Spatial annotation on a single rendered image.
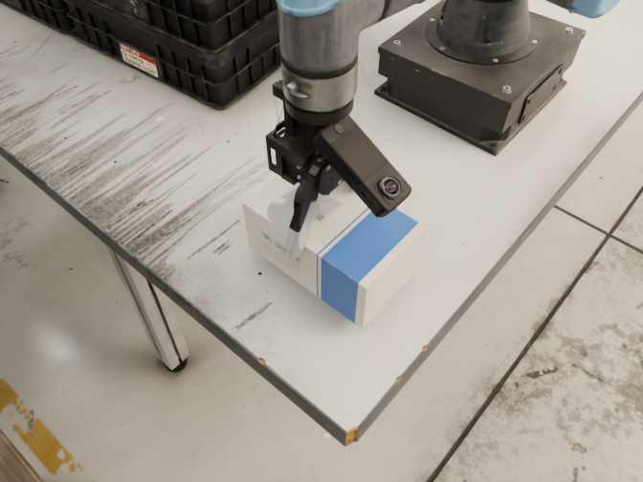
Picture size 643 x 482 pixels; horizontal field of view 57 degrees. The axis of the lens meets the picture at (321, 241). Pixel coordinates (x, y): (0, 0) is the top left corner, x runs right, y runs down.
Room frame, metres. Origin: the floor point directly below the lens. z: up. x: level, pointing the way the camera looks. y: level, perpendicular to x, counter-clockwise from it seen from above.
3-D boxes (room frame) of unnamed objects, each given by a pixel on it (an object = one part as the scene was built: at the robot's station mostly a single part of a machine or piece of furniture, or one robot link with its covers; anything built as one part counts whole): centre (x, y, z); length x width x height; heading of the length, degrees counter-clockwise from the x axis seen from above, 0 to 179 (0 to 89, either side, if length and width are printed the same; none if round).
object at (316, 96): (0.50, 0.00, 1.00); 0.08 x 0.08 x 0.05
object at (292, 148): (0.50, 0.01, 0.92); 0.09 x 0.08 x 0.12; 49
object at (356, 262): (0.48, -0.01, 0.76); 0.20 x 0.12 x 0.09; 49
